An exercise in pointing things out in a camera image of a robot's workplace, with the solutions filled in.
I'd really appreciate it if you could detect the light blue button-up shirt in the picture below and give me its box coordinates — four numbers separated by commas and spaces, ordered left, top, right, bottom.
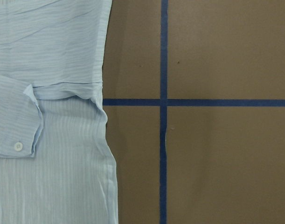
0, 0, 118, 224

